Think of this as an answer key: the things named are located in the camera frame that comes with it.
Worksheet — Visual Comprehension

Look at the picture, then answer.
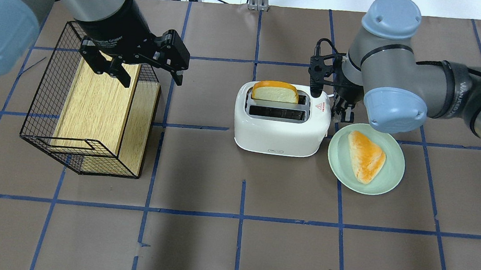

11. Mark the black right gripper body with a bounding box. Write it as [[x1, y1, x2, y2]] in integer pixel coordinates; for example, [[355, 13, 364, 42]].
[[308, 38, 364, 113]]

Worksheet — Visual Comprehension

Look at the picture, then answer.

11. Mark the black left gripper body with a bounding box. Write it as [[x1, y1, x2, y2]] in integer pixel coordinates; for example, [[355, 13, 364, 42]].
[[70, 0, 183, 78]]

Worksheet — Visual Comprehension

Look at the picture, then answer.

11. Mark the white two-slot toaster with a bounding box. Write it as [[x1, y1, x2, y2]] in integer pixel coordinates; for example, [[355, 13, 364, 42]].
[[234, 81, 332, 158]]

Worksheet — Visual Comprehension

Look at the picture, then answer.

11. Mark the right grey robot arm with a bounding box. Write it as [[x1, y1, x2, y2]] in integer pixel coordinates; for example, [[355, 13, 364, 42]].
[[308, 0, 481, 139]]

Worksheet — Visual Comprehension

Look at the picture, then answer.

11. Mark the bread slice in toaster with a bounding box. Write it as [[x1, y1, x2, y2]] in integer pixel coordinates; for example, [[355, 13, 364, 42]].
[[251, 80, 300, 104]]

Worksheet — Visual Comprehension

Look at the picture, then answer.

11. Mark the light green plate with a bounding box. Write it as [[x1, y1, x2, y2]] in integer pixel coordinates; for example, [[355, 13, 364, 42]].
[[328, 123, 405, 195]]

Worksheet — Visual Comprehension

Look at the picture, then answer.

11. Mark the triangular bread on plate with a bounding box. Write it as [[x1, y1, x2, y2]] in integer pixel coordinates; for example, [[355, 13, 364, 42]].
[[347, 131, 387, 185]]

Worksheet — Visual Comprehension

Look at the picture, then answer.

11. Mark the wooden board in basket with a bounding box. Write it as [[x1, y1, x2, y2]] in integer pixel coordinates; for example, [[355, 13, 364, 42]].
[[49, 59, 161, 178]]

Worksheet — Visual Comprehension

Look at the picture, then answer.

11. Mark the black wire basket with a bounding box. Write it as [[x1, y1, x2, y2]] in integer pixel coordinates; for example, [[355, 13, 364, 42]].
[[19, 21, 161, 179]]

